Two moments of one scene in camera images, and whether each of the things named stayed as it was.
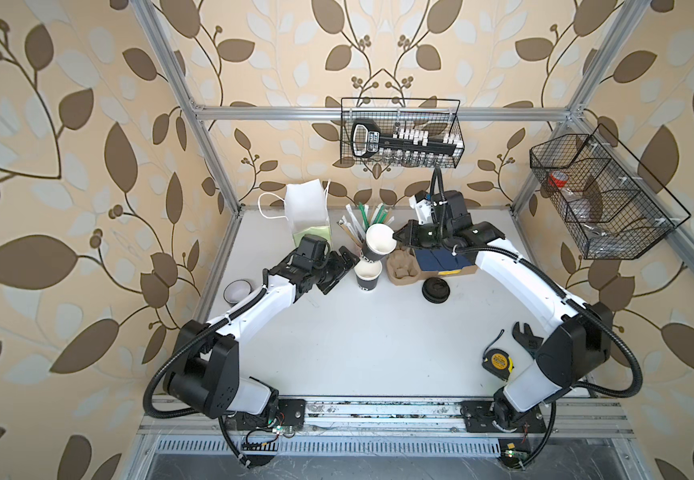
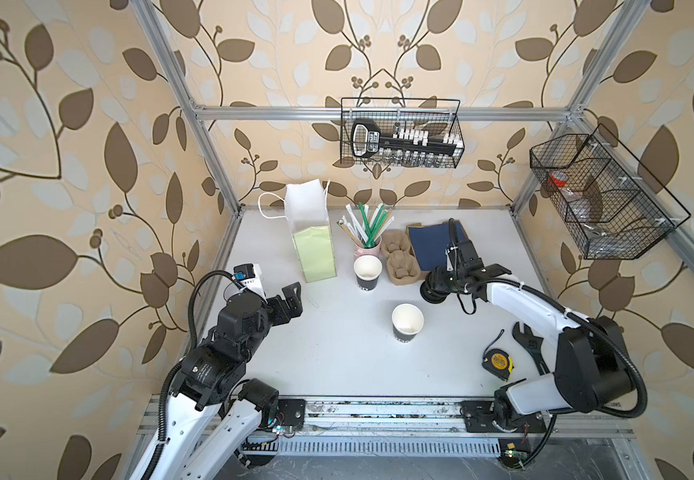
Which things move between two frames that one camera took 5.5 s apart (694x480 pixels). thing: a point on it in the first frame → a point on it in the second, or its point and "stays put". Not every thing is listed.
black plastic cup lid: x=435 y=290 stays put
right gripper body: x=431 y=234 → x=453 y=277
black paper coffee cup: x=379 y=242 → x=407 y=322
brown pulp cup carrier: x=403 y=267 stays put
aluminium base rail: x=580 y=428 stays put
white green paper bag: x=306 y=209 stays put
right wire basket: x=613 y=205 stays put
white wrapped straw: x=355 y=221 stays put
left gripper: x=341 y=267 → x=293 y=301
